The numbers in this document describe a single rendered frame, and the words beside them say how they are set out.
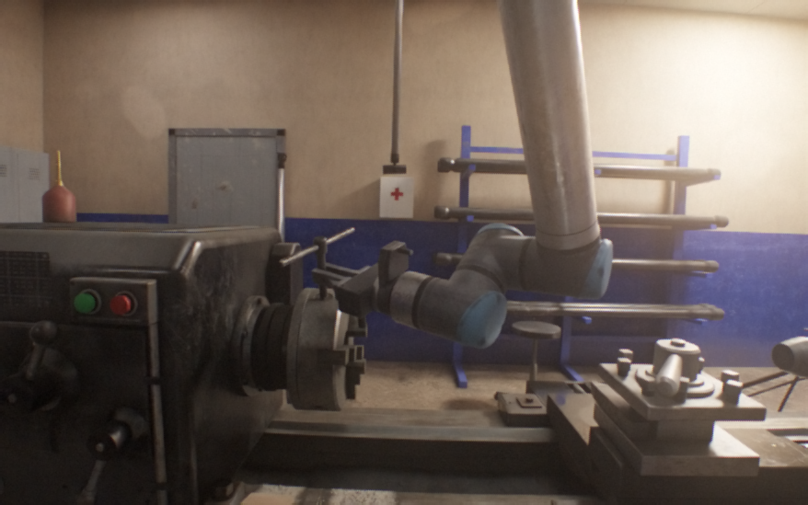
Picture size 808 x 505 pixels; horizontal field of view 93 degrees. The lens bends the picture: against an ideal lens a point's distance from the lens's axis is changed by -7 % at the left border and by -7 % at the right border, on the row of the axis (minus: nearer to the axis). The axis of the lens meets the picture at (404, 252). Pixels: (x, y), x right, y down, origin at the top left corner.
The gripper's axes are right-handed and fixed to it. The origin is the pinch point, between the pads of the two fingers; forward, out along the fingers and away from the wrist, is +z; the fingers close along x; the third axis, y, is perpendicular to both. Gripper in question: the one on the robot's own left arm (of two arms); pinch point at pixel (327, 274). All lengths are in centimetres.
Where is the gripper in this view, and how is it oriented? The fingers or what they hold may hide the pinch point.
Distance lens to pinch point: 80.6
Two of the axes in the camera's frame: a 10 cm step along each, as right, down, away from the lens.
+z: -8.4, -1.9, 5.1
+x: 5.4, -3.3, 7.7
